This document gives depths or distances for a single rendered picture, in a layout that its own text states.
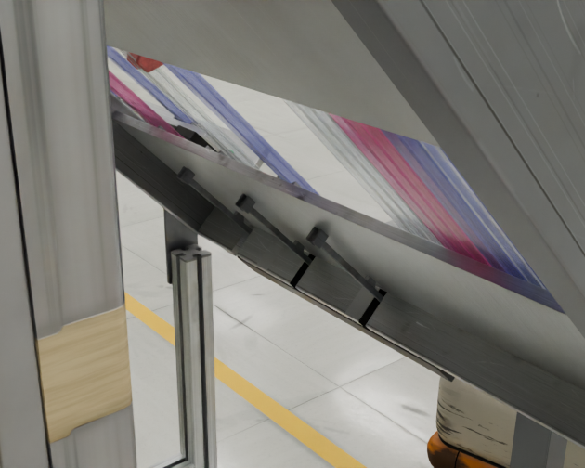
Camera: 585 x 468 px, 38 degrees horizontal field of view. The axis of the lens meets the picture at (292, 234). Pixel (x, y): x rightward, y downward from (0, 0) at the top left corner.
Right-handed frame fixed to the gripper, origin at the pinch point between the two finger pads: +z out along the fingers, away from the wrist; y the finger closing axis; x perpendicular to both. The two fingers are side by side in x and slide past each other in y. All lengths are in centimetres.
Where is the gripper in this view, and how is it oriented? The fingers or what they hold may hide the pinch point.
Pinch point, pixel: (142, 58)
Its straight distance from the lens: 74.0
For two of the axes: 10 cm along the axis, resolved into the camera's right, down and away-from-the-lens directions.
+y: 6.3, 3.1, -7.2
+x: 5.4, 4.9, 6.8
